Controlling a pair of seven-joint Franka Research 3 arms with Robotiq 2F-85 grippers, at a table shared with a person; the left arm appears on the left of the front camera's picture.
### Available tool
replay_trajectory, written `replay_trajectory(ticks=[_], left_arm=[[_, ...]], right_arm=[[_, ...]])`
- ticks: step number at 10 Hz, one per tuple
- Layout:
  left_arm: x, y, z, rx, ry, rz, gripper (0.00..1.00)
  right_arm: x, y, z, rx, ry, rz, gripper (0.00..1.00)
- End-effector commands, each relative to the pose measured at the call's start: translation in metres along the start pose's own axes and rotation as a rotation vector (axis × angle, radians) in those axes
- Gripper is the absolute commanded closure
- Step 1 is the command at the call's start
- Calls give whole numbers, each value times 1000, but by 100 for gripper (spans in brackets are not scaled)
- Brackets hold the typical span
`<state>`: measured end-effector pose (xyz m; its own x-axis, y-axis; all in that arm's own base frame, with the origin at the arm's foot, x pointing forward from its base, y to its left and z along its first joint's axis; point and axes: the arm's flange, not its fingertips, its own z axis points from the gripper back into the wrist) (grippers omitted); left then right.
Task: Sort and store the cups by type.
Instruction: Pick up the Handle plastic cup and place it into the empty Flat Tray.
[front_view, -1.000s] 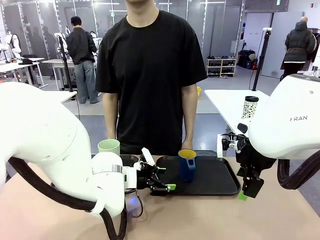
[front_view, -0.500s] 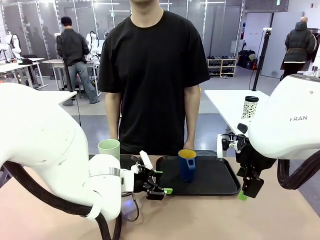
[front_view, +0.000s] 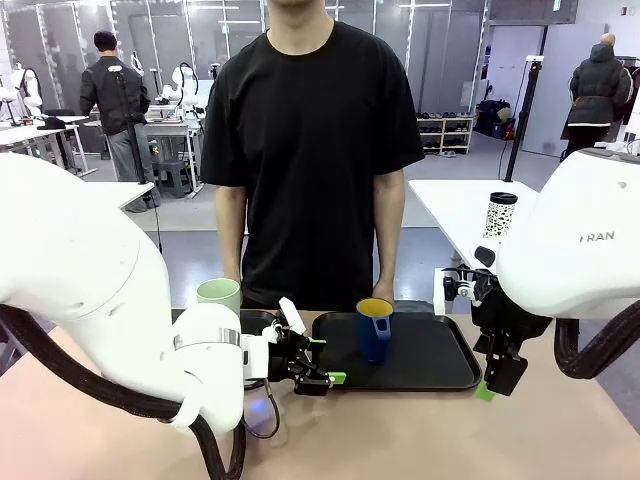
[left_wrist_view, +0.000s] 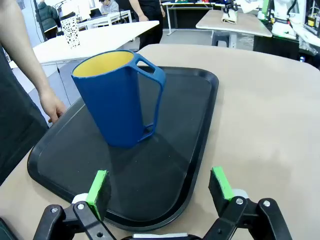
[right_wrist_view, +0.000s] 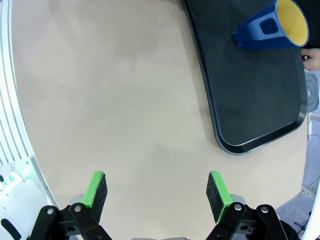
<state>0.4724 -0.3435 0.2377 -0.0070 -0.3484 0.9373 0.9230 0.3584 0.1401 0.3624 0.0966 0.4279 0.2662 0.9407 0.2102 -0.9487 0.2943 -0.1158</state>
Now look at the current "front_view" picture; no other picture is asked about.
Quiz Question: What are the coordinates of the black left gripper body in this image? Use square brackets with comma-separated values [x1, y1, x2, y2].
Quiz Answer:
[267, 335, 301, 384]

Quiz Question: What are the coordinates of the person's bare left forearm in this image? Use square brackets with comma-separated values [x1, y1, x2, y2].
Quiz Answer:
[373, 179, 406, 284]

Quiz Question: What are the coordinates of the blue mug yellow inside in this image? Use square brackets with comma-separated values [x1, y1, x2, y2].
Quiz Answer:
[355, 298, 395, 365]

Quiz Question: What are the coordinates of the person's left hand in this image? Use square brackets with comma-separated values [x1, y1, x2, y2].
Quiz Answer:
[372, 277, 397, 304]

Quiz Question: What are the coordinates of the wooden shoe rack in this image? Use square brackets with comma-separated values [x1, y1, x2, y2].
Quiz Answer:
[417, 115, 475, 156]

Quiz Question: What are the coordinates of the left arm black braided hose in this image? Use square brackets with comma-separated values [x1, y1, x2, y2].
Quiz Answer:
[0, 304, 249, 480]

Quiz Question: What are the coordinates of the light green tall cup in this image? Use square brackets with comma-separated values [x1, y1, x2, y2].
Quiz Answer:
[195, 278, 243, 321]

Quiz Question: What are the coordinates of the background person black jacket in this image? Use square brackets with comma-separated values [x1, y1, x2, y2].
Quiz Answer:
[79, 30, 161, 209]

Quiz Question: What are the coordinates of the person in dark hooded coat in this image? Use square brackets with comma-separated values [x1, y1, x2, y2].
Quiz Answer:
[559, 33, 634, 161]

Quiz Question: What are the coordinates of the large black plastic tray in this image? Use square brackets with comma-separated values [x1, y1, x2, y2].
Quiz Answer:
[169, 308, 279, 336]
[312, 310, 484, 392]

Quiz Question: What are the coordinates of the white table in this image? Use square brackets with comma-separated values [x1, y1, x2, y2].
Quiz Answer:
[408, 178, 539, 274]

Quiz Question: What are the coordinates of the left gripper thin black cable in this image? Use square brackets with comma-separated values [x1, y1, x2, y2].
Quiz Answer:
[242, 382, 281, 440]

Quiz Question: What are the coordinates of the black white patterned tumbler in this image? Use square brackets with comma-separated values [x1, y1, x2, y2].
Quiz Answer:
[482, 192, 519, 240]

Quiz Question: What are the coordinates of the person in black t-shirt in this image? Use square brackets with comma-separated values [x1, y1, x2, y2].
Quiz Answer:
[199, 0, 426, 311]

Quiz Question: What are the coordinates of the thin black floor cable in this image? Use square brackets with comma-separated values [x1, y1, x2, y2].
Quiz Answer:
[152, 199, 165, 254]

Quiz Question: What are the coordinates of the grey plastic stool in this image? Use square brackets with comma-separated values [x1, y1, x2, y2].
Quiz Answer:
[158, 159, 194, 197]

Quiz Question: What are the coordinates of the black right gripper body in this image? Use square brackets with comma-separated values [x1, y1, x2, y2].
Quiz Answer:
[469, 284, 551, 346]

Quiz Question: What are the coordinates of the black backpack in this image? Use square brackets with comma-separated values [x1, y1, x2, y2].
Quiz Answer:
[474, 99, 512, 137]

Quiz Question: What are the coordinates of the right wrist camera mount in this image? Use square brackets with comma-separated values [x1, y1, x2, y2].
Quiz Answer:
[433, 267, 496, 316]

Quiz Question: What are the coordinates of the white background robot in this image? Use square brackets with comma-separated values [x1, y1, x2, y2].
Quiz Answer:
[9, 62, 44, 119]

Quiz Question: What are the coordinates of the white desk with black device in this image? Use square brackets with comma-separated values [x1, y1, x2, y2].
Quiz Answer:
[0, 115, 99, 179]

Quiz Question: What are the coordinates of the person's bare right forearm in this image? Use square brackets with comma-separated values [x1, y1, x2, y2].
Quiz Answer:
[215, 192, 249, 281]

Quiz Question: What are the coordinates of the beige top work table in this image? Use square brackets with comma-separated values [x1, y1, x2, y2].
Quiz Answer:
[82, 117, 206, 199]

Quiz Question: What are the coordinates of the black stand with white light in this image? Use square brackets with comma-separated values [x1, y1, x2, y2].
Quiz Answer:
[503, 55, 545, 182]

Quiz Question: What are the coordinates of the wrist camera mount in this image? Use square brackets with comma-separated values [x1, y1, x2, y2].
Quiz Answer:
[262, 297, 307, 341]
[433, 267, 496, 316]

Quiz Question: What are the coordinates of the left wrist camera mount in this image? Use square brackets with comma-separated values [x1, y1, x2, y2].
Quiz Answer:
[262, 297, 307, 341]

